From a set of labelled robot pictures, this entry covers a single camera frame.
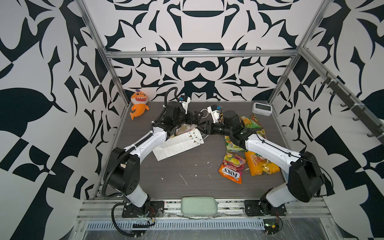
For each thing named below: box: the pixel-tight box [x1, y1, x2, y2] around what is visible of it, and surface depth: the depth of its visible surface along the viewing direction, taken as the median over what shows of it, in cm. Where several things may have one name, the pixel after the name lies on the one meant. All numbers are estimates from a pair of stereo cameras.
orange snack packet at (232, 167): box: [218, 152, 246, 184], surface depth 87 cm
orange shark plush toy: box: [130, 89, 150, 120], surface depth 114 cm
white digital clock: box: [252, 102, 273, 116], surface depth 114 cm
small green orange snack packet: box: [240, 113, 264, 129], surface depth 107 cm
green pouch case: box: [180, 196, 218, 216], surface depth 75 cm
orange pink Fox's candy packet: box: [256, 129, 267, 139], surface depth 102 cm
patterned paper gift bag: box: [152, 123, 205, 162], surface depth 80 cm
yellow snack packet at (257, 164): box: [245, 151, 281, 176], surface depth 86 cm
